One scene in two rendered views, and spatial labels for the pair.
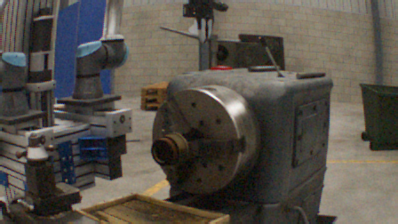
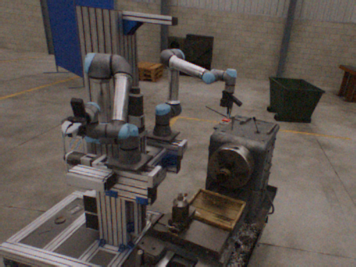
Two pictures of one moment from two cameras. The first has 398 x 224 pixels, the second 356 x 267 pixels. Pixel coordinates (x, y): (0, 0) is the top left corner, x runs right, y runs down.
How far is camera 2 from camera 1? 0.90 m
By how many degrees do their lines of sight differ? 22
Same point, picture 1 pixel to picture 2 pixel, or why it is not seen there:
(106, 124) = (177, 150)
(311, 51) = (231, 45)
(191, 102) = (229, 154)
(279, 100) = (263, 151)
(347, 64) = (256, 54)
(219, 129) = (241, 165)
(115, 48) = (176, 108)
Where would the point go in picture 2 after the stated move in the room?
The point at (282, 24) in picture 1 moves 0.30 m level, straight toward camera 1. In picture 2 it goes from (213, 26) to (214, 26)
